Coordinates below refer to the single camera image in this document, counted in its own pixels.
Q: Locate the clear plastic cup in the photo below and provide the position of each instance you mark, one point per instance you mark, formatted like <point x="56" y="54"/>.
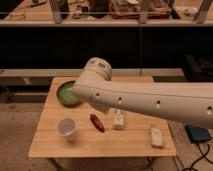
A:
<point x="66" y="128"/>

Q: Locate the green bowl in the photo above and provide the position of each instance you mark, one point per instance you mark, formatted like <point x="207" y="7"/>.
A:
<point x="65" y="96"/>

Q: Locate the dark blue foot pedal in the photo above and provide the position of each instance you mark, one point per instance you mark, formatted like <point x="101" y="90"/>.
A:
<point x="197" y="134"/>

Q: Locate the white sponge block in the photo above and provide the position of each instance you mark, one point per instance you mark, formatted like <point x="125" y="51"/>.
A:
<point x="156" y="138"/>

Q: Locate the white small bottle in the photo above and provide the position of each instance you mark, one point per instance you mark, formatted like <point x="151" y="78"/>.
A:
<point x="119" y="120"/>

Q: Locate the red-brown chili snack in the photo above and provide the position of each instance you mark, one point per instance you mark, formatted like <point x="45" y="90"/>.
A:
<point x="97" y="123"/>

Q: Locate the wooden shelf with clutter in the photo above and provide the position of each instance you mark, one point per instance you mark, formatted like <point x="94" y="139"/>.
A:
<point x="107" y="13"/>

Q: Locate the wooden table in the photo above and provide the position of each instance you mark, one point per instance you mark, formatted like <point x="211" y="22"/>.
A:
<point x="133" y="141"/>

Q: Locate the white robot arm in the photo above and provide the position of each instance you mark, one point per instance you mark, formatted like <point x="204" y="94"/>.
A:
<point x="190" y="103"/>

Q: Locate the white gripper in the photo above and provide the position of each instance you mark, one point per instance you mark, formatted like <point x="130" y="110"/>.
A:
<point x="100" y="107"/>

